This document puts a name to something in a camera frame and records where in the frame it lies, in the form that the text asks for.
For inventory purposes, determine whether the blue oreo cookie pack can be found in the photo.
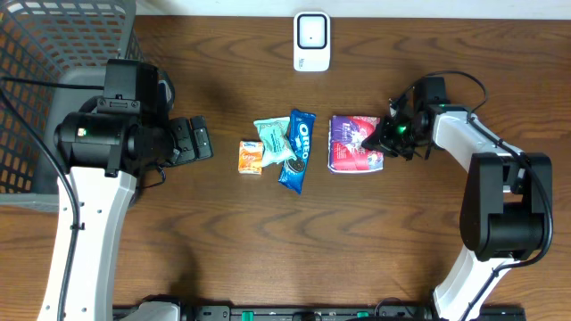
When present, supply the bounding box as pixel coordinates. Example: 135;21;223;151
278;110;316;194

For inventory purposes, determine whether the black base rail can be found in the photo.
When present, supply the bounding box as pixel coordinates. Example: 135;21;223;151
111;303;527;321

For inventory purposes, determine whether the mint green wipes packet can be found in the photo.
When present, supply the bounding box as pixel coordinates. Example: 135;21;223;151
253;117;296;167

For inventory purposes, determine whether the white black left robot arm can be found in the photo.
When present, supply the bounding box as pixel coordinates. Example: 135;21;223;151
38;59;213;320

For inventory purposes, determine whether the orange snack packet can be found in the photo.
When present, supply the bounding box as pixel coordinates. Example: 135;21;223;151
238;141;263;175

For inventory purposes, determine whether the dark grey plastic mesh basket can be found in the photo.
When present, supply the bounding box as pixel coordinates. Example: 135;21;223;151
1;0;143;212

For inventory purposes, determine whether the white barcode scanner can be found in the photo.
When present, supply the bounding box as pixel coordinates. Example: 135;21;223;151
293;12;331;72

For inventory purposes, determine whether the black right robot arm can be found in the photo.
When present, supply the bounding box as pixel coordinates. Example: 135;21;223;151
361;70;554;320

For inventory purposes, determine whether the red purple liner packet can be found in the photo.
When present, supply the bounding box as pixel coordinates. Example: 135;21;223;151
327;115;384;174

